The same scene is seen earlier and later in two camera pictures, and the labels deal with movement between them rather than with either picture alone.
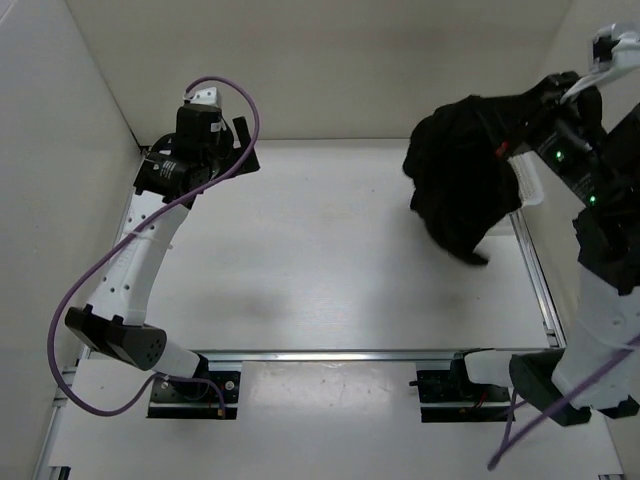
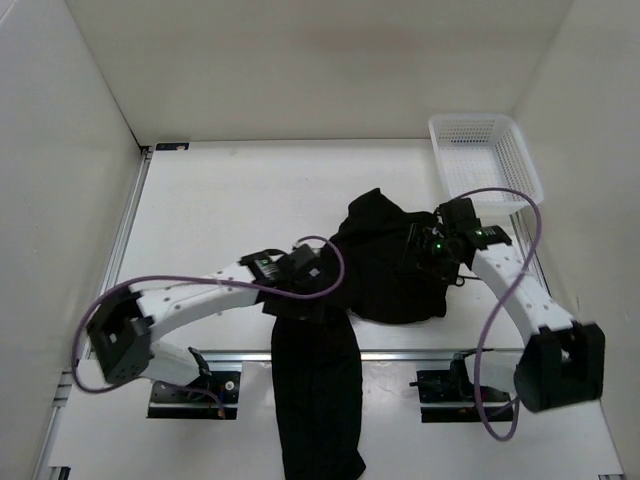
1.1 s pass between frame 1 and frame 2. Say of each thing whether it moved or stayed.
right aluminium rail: stayed
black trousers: moved
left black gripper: moved
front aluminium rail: stayed
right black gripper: moved
